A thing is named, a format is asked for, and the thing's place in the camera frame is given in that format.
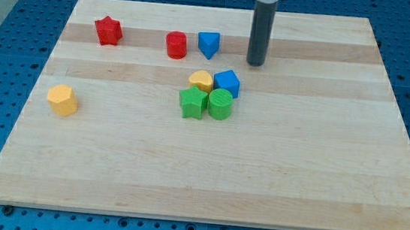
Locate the yellow heart block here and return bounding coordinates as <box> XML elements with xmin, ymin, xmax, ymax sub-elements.
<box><xmin>188</xmin><ymin>70</ymin><xmax>214</xmax><ymax>93</ymax></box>

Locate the blue triangle block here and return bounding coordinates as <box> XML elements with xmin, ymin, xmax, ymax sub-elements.
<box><xmin>198</xmin><ymin>32</ymin><xmax>221</xmax><ymax>59</ymax></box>

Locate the green star block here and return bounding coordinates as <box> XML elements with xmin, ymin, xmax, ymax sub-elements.
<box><xmin>179</xmin><ymin>86</ymin><xmax>208</xmax><ymax>120</ymax></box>

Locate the green cylinder block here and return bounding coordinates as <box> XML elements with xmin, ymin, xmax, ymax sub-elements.
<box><xmin>208</xmin><ymin>88</ymin><xmax>233</xmax><ymax>120</ymax></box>

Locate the blue cube block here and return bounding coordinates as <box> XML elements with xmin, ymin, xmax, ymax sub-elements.
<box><xmin>213</xmin><ymin>70</ymin><xmax>240</xmax><ymax>98</ymax></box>

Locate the wooden board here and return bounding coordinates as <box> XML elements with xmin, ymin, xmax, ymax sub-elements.
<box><xmin>0</xmin><ymin>0</ymin><xmax>410</xmax><ymax>230</ymax></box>

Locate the red cylinder block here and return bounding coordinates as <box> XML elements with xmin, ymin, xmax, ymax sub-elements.
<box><xmin>165</xmin><ymin>31</ymin><xmax>188</xmax><ymax>59</ymax></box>

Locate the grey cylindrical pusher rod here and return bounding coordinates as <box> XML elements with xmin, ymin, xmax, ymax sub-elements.
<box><xmin>246</xmin><ymin>0</ymin><xmax>279</xmax><ymax>67</ymax></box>

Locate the red star block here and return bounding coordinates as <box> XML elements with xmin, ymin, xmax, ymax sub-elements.
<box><xmin>95</xmin><ymin>16</ymin><xmax>123</xmax><ymax>46</ymax></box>

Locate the yellow hexagon block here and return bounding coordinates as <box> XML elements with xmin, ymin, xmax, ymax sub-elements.
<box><xmin>47</xmin><ymin>84</ymin><xmax>78</xmax><ymax>117</ymax></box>

